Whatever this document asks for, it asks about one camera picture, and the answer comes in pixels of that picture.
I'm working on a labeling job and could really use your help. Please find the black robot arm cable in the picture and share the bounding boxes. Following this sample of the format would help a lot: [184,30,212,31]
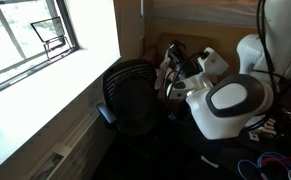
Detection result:
[164,0,281,133]

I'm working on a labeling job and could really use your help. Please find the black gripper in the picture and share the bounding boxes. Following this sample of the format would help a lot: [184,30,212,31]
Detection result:
[166,40,188,67]

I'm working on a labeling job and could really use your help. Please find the black robot table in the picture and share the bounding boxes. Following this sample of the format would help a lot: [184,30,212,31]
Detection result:
[164,113,291,180]

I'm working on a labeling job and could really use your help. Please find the blue cable bundle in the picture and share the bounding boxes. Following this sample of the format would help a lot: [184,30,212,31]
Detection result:
[237,151,291,180]

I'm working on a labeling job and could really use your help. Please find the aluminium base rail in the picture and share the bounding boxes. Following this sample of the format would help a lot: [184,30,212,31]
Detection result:
[246,116,278,142]

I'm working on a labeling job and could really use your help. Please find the black mesh office chair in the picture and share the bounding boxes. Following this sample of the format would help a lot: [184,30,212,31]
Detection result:
[96,58,173,158]

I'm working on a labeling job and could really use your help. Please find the black framed glass stand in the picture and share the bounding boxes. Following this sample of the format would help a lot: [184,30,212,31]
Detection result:
[30,16,75,63]

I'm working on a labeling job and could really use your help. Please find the white textured bed mattress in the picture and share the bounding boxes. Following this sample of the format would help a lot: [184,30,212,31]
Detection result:
[151,0,263,28]

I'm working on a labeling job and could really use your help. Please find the white tape strip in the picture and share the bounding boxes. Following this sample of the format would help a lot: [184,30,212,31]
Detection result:
[200,155,220,169]

